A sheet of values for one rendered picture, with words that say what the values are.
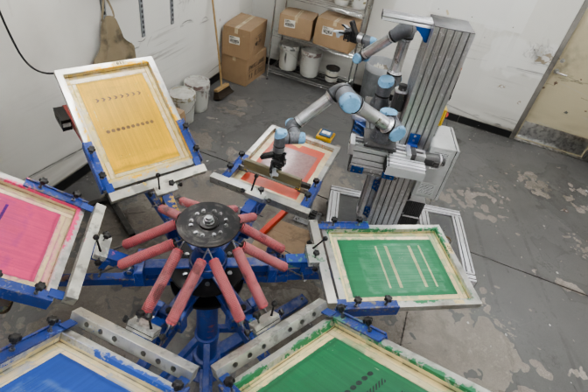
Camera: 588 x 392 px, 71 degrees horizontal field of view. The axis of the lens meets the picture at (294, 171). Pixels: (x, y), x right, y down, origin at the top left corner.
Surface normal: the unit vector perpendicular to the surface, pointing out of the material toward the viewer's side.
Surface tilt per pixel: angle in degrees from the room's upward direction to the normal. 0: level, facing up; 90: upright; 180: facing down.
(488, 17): 90
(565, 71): 90
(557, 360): 0
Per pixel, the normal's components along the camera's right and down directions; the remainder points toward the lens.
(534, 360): 0.14, -0.78
